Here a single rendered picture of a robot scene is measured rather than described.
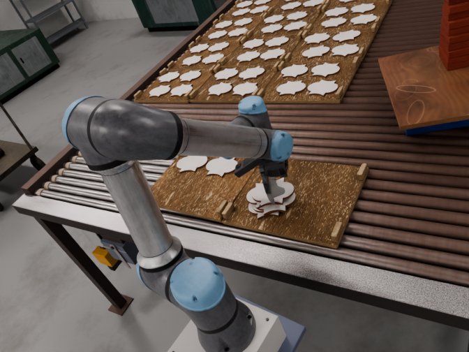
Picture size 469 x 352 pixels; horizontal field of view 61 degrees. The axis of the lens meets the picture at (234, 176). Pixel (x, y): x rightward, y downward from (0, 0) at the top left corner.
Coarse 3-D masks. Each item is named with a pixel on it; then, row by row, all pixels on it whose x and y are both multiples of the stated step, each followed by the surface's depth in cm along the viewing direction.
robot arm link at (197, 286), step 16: (176, 272) 92; (192, 272) 91; (208, 272) 90; (176, 288) 88; (192, 288) 87; (208, 288) 87; (224, 288) 90; (176, 304) 93; (192, 304) 87; (208, 304) 87; (224, 304) 90; (192, 320) 93; (208, 320) 90; (224, 320) 92
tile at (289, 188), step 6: (276, 180) 136; (282, 180) 135; (258, 186) 137; (282, 186) 133; (288, 186) 132; (258, 192) 135; (264, 192) 134; (288, 192) 130; (258, 198) 132; (264, 198) 131; (276, 198) 130; (282, 198) 129; (264, 204) 130; (282, 204) 128
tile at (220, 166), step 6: (210, 162) 165; (216, 162) 163; (222, 162) 162; (228, 162) 161; (234, 162) 159; (210, 168) 161; (216, 168) 160; (222, 168) 159; (228, 168) 158; (234, 168) 156; (210, 174) 159; (216, 174) 158; (222, 174) 156
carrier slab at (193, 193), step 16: (176, 160) 175; (208, 160) 168; (240, 160) 161; (176, 176) 166; (192, 176) 163; (208, 176) 159; (224, 176) 156; (160, 192) 161; (176, 192) 158; (192, 192) 155; (208, 192) 152; (224, 192) 149; (240, 192) 147; (176, 208) 150; (192, 208) 148; (208, 208) 145
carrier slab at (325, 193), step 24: (288, 168) 148; (312, 168) 144; (336, 168) 140; (312, 192) 135; (336, 192) 132; (240, 216) 137; (288, 216) 130; (312, 216) 127; (336, 216) 124; (312, 240) 120
